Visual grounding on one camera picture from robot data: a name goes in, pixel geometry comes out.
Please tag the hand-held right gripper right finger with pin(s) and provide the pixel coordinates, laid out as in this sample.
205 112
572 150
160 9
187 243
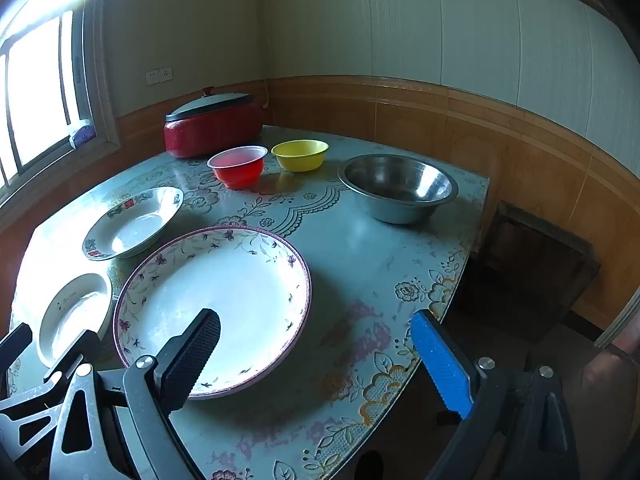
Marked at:
440 360

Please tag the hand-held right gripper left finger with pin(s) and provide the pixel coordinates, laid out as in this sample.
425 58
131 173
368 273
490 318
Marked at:
192 355

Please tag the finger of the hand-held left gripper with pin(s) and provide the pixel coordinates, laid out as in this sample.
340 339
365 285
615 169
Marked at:
85 347
15 342

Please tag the small white bowl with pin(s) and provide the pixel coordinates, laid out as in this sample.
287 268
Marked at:
70 320

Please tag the large purple-rimmed floral plate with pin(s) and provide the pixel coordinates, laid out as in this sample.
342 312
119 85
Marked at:
240 300

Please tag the deep plate with red print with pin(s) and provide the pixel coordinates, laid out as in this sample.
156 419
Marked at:
130 230

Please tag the stainless steel bowl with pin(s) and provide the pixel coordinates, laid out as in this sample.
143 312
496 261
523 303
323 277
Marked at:
400 210

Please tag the red plastic bowl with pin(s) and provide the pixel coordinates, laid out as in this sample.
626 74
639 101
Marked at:
240 170

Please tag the yellow plastic bowl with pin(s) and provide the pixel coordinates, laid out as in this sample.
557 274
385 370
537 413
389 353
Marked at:
300 160

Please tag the dark wooden stool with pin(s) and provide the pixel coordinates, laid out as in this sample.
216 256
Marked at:
535 270

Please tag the purple item on windowsill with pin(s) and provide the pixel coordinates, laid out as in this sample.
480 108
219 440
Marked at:
82 134

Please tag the red electric pot with lid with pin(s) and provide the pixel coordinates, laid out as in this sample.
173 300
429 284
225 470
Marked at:
210 130

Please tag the window with metal bars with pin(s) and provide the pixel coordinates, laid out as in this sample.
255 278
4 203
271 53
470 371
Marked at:
40 85

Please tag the white wall socket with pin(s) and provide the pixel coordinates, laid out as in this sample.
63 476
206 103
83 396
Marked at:
159 76

